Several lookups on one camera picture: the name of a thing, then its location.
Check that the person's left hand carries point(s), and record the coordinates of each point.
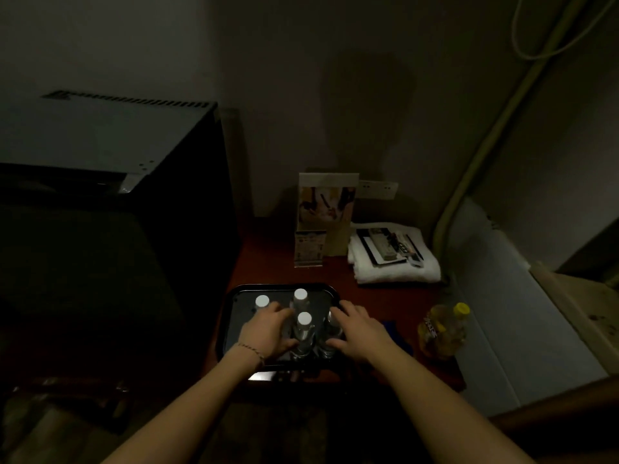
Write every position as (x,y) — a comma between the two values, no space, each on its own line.
(266,333)

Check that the person's left forearm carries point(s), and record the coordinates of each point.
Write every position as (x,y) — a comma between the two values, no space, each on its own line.
(193,415)

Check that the small grey remote control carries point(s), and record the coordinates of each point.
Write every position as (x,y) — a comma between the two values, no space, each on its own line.
(413,251)

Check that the white double wall socket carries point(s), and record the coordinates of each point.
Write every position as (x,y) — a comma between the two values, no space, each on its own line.
(378,189)

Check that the white wall panel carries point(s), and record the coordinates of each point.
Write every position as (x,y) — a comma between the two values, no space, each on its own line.
(508,333)

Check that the black serving tray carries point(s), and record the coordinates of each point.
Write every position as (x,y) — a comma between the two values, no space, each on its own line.
(237,309)

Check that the green wall pipe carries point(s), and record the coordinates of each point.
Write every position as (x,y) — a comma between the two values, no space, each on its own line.
(488,149)

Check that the remote controls on black folder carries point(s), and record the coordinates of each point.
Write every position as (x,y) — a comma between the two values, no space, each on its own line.
(367,246)

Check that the yellow capped liquid bottle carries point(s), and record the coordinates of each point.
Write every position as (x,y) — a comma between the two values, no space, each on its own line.
(442,333)

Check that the printed brochure stand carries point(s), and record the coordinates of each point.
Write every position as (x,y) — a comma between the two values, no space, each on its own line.
(326,207)

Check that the person's right forearm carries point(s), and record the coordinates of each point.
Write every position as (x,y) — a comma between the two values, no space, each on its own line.
(445,410)

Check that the person's right hand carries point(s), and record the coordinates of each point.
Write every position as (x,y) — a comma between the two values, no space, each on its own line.
(362,333)

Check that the black pen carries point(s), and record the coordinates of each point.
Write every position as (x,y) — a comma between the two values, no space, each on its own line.
(417,246)

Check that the blue cloth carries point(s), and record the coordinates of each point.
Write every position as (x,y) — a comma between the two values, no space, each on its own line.
(399,335)

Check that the black mini fridge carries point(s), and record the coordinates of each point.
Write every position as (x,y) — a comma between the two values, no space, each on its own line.
(96,135)

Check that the clear plastic water bottle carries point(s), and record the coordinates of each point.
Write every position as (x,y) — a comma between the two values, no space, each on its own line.
(262,301)
(300,297)
(331,350)
(304,333)

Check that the white folded towel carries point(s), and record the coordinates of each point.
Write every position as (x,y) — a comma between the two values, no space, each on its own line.
(401,275)

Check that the red wooden side cabinet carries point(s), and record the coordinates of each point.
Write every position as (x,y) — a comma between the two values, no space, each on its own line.
(271,260)

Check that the wooden window sill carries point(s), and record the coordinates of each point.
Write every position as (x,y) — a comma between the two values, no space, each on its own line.
(580,304)

